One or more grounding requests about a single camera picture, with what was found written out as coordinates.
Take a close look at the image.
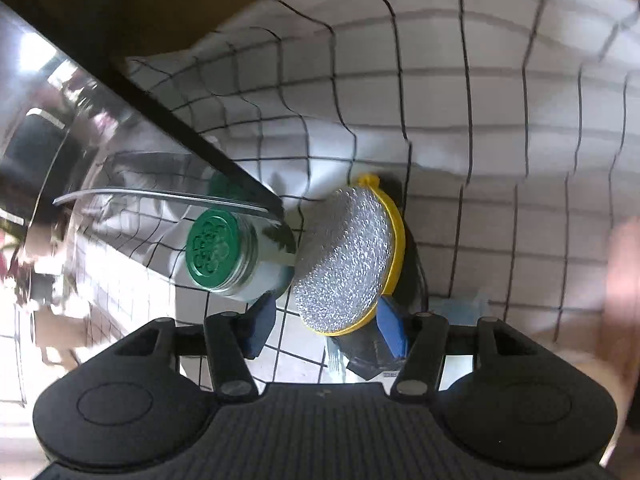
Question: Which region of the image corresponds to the black computer monitor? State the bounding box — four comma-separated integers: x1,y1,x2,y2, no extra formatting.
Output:
0,0,286,311

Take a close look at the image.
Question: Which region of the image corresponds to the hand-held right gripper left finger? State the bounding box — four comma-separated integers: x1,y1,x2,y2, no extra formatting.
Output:
132,292,278,403

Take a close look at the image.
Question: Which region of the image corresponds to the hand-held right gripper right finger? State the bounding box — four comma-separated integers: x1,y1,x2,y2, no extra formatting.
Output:
375,296,518,402

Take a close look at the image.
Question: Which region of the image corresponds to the white checked tablecloth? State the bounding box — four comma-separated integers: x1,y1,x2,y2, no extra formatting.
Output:
0,0,640,406

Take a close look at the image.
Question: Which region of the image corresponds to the yellow rimmed silver sponge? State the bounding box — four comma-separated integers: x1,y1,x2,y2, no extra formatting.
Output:
291,172,406,337

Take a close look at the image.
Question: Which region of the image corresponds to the clear plastic jar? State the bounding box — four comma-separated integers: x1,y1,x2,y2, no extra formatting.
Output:
185,207,297,303

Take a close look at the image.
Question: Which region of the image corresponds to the light blue packet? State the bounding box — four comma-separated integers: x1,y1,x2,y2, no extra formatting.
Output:
427,292,493,318

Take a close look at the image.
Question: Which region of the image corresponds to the dark packet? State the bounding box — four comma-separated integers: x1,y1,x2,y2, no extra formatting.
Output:
327,332,406,381

